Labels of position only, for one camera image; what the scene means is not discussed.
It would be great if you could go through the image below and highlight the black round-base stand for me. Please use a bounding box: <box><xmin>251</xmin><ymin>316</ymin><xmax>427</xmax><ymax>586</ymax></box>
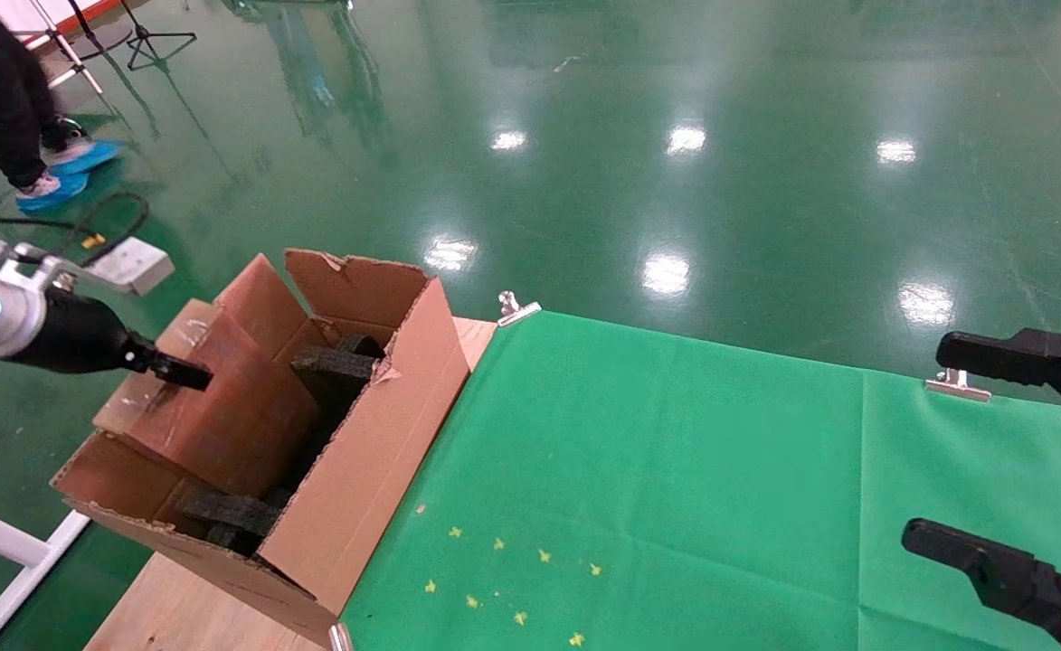
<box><xmin>67</xmin><ymin>0</ymin><xmax>135</xmax><ymax>61</ymax></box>

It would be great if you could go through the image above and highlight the black tripod stand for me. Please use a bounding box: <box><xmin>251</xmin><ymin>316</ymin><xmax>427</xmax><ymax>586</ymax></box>
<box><xmin>121</xmin><ymin>0</ymin><xmax>198</xmax><ymax>71</ymax></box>

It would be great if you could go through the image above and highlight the large open cardboard carton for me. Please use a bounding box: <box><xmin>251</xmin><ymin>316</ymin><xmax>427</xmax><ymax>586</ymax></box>
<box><xmin>53</xmin><ymin>249</ymin><xmax>476</xmax><ymax>648</ymax></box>

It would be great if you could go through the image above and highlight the small brown cardboard box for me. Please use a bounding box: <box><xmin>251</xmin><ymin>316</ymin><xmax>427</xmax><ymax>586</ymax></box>
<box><xmin>94</xmin><ymin>301</ymin><xmax>325</xmax><ymax>497</ymax></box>

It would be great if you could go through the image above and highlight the white table frame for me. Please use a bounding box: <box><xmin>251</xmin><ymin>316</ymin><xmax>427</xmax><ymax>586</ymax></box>
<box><xmin>0</xmin><ymin>495</ymin><xmax>93</xmax><ymax>651</ymax></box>

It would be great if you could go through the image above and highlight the blue shoe cover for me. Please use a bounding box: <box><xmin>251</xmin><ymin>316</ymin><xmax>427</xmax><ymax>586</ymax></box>
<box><xmin>15</xmin><ymin>172</ymin><xmax>90</xmax><ymax>214</ymax></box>
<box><xmin>44</xmin><ymin>137</ymin><xmax>126</xmax><ymax>178</ymax></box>

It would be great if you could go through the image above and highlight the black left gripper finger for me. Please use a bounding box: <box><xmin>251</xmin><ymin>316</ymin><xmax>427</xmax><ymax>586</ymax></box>
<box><xmin>128</xmin><ymin>333</ymin><xmax>215</xmax><ymax>392</ymax></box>

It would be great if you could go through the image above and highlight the person in blue shoe covers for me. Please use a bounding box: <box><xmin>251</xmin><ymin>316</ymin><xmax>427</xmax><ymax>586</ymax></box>
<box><xmin>0</xmin><ymin>0</ymin><xmax>106</xmax><ymax>191</ymax></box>

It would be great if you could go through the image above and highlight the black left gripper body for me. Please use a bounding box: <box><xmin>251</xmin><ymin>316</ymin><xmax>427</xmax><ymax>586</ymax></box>
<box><xmin>5</xmin><ymin>288</ymin><xmax>149</xmax><ymax>376</ymax></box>

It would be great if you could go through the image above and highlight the green table cloth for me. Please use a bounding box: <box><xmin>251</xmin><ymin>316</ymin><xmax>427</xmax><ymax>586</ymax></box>
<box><xmin>340</xmin><ymin>310</ymin><xmax>1061</xmax><ymax>651</ymax></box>

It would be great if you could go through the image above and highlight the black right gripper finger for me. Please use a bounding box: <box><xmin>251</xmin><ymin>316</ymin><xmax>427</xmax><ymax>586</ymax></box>
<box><xmin>901</xmin><ymin>518</ymin><xmax>1061</xmax><ymax>651</ymax></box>
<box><xmin>935</xmin><ymin>328</ymin><xmax>1061</xmax><ymax>433</ymax></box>

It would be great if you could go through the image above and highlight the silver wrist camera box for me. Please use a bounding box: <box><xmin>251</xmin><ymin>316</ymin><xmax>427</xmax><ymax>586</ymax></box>
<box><xmin>37</xmin><ymin>237</ymin><xmax>176</xmax><ymax>297</ymax></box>

